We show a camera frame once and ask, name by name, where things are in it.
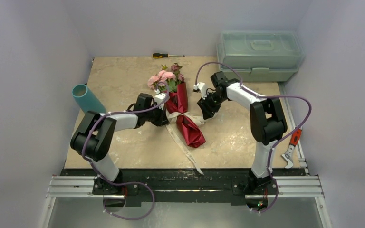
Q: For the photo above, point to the cream printed ribbon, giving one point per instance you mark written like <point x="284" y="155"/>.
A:
<point x="178" y="137"/>

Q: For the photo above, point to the green translucent plastic toolbox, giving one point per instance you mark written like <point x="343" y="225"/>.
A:
<point x="259" y="56"/>

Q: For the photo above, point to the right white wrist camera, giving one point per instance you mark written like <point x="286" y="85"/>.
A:
<point x="201" y="88"/>

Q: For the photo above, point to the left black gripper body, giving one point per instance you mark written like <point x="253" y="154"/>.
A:
<point x="155" y="115"/>

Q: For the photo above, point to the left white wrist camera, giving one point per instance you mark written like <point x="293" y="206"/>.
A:
<point x="160" y="98"/>

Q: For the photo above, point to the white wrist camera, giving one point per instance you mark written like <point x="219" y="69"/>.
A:
<point x="201" y="88"/>
<point x="160" y="98"/>

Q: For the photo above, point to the orange handled utility knife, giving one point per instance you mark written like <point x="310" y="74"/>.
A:
<point x="288" y="155"/>

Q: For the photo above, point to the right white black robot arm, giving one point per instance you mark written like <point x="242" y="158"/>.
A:
<point x="267" y="120"/>

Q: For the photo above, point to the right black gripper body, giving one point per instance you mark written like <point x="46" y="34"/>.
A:
<point x="208" y="103"/>

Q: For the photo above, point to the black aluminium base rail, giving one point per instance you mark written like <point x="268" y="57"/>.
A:
<point x="185" y="186"/>

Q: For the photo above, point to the yellow black screwdriver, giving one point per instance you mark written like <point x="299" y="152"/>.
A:
<point x="164" y="55"/>

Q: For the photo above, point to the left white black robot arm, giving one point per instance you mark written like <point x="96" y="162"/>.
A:
<point x="93" y="136"/>

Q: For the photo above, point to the teal cylindrical vase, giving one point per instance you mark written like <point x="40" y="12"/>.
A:
<point x="86" y="99"/>

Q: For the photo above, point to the pink flower bouquet red wrap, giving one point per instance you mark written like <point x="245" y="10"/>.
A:
<point x="171" y="80"/>

